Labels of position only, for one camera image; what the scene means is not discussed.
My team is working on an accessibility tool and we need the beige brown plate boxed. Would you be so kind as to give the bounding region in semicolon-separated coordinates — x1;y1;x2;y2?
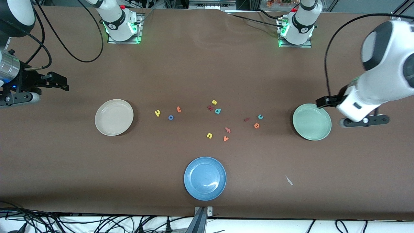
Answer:
95;99;134;136

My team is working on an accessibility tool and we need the brown table cover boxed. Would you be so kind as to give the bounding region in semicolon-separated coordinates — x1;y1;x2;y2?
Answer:
0;6;414;221

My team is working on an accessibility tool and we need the black base cable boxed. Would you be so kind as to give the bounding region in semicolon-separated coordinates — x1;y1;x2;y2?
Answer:
226;12;287;29
257;9;280;21

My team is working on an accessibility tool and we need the silver device box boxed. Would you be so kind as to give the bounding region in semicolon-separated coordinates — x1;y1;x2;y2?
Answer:
189;0;237;10

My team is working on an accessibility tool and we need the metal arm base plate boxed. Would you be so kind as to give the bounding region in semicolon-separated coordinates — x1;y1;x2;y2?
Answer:
107;14;143;44
278;18;313;49

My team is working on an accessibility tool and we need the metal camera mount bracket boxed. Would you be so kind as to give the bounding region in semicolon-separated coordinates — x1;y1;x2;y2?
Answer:
185;206;213;233

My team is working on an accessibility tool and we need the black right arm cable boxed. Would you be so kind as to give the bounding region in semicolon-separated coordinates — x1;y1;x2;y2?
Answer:
19;0;104;70

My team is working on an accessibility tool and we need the blue plate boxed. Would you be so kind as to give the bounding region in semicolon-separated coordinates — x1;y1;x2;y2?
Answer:
184;157;227;201

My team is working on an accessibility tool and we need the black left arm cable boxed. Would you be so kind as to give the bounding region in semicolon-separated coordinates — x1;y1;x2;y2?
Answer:
324;13;414;97

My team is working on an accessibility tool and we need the green plate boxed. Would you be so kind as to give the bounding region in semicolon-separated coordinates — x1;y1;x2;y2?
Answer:
292;104;332;141

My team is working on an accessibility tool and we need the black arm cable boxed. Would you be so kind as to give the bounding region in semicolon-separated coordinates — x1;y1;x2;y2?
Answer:
19;0;104;70
324;13;414;97

